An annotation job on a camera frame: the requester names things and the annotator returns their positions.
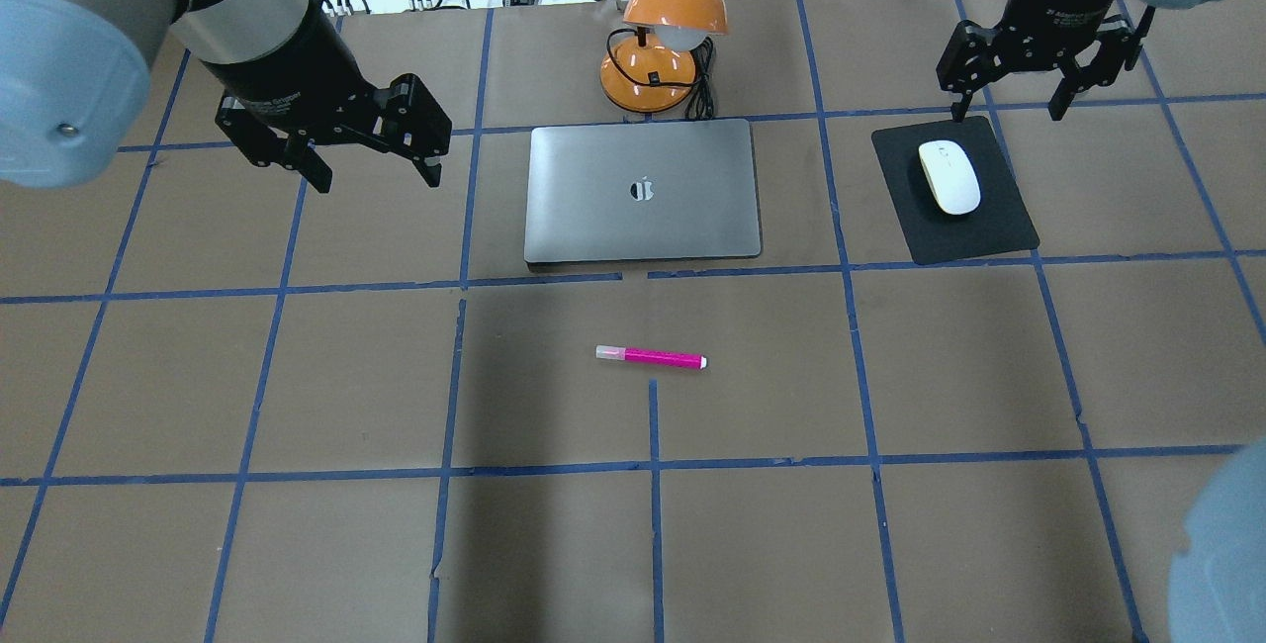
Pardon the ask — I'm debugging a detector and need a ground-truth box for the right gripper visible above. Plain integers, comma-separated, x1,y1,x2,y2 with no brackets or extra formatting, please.
936,0,1156,122

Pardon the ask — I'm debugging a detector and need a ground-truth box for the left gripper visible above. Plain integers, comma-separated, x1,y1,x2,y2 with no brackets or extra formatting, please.
203,8,453,194

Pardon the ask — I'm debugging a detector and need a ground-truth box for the white computer mouse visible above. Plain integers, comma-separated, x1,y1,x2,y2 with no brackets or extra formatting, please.
917,139,981,218

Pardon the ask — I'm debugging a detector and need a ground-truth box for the pink marker pen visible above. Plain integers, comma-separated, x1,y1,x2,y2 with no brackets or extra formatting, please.
595,344,708,371

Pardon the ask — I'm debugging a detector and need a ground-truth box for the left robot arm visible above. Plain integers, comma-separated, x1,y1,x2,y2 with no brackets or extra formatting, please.
1,0,452,192

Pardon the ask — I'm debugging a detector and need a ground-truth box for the black mousepad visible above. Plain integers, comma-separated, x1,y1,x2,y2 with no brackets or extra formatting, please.
871,115,1039,265

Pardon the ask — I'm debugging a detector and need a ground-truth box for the silver laptop notebook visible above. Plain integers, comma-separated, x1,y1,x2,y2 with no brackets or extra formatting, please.
523,119,763,267

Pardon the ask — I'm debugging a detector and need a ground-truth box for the orange desk lamp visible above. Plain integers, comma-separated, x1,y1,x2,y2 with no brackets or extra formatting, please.
598,0,728,122

